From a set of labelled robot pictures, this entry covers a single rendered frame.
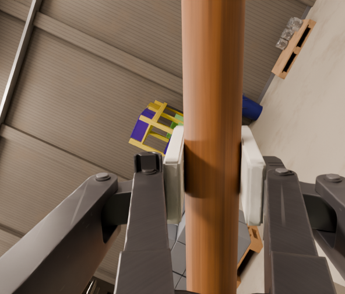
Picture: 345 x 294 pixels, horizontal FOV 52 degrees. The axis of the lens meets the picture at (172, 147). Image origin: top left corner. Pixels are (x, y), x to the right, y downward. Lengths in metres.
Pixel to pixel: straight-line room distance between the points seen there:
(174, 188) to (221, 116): 0.04
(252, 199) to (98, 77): 8.08
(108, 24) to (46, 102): 2.29
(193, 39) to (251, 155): 0.06
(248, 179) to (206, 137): 0.03
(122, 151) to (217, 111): 8.26
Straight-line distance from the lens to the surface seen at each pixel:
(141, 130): 5.81
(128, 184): 0.15
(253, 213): 0.16
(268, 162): 0.18
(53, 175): 9.14
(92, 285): 2.14
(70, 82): 8.43
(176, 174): 0.15
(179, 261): 4.72
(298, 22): 7.46
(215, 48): 0.17
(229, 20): 0.17
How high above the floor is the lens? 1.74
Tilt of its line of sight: 3 degrees down
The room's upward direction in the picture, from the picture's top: 65 degrees counter-clockwise
